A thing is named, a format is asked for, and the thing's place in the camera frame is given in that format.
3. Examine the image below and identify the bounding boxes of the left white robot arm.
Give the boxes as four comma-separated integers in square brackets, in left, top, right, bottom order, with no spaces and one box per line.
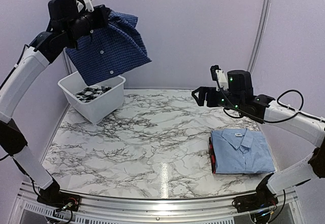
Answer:
[1,0,110,206]

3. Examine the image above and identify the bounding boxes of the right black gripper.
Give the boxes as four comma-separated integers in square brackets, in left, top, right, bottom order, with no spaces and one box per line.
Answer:
[192,86,244,112]

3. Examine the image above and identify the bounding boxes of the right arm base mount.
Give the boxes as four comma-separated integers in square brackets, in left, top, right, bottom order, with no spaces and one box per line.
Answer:
[232,174,278,213]

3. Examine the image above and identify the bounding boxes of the light blue folded shirt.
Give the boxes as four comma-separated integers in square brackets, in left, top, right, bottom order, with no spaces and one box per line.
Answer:
[210,128,275,174]

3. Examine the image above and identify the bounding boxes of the black white checked shirt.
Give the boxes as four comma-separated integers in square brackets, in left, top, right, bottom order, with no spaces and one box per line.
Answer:
[74,85,112,103]

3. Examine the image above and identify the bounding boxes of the red black plaid folded shirt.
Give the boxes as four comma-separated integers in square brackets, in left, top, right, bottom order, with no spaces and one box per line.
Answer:
[209,137,217,174]

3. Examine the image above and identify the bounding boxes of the dark blue checked shirt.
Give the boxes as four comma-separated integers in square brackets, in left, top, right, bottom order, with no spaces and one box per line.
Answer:
[66,10,151,86]

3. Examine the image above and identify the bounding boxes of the white plastic bin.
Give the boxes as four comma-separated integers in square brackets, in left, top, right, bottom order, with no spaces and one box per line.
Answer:
[58,72,126,124]

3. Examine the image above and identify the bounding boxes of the aluminium front frame rail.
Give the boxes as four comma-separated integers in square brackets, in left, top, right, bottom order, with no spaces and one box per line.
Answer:
[11,180,305,224]

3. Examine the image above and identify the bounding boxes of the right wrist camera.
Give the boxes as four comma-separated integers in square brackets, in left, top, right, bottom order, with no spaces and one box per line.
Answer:
[210,65,228,91]

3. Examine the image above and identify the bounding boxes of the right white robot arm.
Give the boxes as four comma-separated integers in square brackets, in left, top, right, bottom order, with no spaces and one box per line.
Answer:
[191,65,324,212]

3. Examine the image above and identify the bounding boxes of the right corner wall post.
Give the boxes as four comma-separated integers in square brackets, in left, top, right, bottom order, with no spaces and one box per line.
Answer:
[247,0,271,73]

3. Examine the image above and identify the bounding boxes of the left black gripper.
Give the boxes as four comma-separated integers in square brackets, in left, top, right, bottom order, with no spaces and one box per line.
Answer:
[63,4,109,42]

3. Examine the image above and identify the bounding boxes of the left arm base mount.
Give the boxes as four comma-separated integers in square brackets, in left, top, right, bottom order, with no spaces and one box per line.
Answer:
[37,181,81,211]

